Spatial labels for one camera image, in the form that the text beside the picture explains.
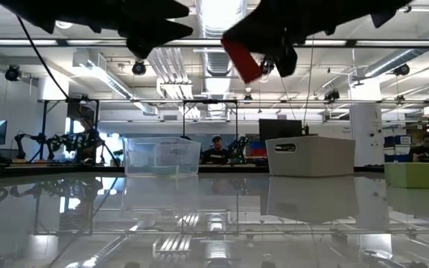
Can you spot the green block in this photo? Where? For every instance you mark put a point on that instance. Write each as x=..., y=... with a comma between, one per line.
x=408, y=175

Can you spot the person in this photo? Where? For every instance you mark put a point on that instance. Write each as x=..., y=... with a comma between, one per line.
x=216, y=154
x=425, y=149

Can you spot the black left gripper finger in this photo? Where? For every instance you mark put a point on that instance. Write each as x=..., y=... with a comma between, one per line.
x=151, y=35
x=151, y=9

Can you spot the white plastic bin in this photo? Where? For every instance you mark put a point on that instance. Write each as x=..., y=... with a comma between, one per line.
x=311, y=160

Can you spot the black background robot arm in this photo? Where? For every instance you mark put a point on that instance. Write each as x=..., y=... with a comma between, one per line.
x=56, y=143

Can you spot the white building column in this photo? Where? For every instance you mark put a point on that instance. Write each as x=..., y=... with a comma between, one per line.
x=367, y=134

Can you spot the black monitor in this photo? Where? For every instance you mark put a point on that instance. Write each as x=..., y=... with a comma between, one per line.
x=279, y=128

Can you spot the green background robot arm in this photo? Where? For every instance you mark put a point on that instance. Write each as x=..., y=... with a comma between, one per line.
x=240, y=143

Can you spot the clear plastic bin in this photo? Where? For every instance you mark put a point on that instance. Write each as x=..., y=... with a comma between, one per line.
x=162, y=160

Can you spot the black ceiling camera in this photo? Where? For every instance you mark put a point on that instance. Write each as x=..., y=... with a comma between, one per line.
x=400, y=69
x=331, y=95
x=12, y=73
x=139, y=68

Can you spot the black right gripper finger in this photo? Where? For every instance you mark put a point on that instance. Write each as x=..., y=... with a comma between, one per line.
x=287, y=61
x=266, y=33

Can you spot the black background rig frame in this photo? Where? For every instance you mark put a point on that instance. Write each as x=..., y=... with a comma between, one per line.
x=210, y=101
x=44, y=130

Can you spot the red block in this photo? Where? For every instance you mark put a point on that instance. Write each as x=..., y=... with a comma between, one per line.
x=242, y=61

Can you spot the white ceiling air unit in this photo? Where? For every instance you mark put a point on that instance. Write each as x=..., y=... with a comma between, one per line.
x=99, y=70

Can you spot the silver ceiling duct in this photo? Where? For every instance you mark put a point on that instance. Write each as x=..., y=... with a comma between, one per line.
x=214, y=67
x=393, y=61

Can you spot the blue storage bins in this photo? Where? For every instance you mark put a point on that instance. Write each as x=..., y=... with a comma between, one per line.
x=397, y=149

